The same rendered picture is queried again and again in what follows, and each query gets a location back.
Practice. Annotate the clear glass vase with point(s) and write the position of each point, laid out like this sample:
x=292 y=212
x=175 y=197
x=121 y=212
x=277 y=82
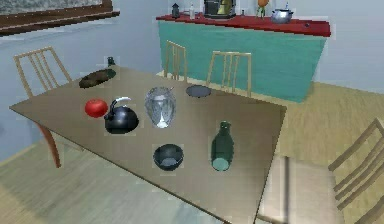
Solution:
x=160 y=106

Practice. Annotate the black kettle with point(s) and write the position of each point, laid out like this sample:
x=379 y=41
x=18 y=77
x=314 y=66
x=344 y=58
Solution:
x=120 y=120

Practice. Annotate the dark grey plate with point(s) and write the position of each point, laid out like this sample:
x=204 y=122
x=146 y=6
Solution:
x=198 y=91

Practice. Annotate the dark green glass bottle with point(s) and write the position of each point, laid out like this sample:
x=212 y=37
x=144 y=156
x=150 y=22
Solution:
x=222 y=146

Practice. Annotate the brown wooden dining table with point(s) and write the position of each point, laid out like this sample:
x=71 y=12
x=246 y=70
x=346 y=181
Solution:
x=186 y=160

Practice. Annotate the dark grey bowl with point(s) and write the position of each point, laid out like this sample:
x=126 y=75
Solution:
x=168 y=158

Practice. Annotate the light wooden slatted chair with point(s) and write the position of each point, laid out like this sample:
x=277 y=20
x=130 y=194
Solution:
x=320 y=190
x=176 y=60
x=40 y=68
x=230 y=71

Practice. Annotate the teal counter with red top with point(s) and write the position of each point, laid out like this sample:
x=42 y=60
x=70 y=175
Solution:
x=253 y=56

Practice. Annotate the small dark pepper shaker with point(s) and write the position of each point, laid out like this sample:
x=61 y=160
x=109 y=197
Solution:
x=111 y=61

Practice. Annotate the red tomato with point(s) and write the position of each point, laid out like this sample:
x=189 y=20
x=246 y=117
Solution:
x=96 y=108

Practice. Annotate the clear small bottle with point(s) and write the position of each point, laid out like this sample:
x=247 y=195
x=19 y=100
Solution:
x=192 y=12

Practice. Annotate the small dark lantern-shaped shaker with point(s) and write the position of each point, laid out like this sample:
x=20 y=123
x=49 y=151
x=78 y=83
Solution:
x=175 y=11

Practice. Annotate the orange vegetable on stand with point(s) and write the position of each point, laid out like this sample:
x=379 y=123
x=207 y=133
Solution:
x=262 y=6

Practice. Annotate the silver metal pot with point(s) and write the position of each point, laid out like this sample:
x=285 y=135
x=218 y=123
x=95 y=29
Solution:
x=281 y=15

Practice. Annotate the brown framed window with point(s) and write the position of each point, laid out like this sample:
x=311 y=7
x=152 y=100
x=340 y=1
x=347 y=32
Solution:
x=50 y=15

